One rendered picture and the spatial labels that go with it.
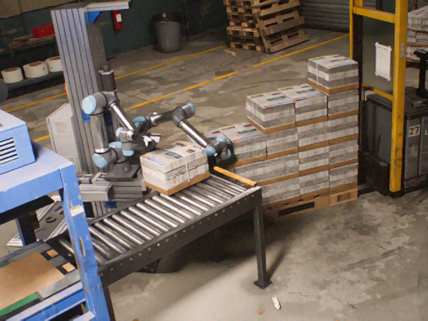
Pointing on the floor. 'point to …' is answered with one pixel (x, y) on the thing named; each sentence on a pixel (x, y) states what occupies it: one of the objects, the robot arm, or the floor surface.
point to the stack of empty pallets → (249, 22)
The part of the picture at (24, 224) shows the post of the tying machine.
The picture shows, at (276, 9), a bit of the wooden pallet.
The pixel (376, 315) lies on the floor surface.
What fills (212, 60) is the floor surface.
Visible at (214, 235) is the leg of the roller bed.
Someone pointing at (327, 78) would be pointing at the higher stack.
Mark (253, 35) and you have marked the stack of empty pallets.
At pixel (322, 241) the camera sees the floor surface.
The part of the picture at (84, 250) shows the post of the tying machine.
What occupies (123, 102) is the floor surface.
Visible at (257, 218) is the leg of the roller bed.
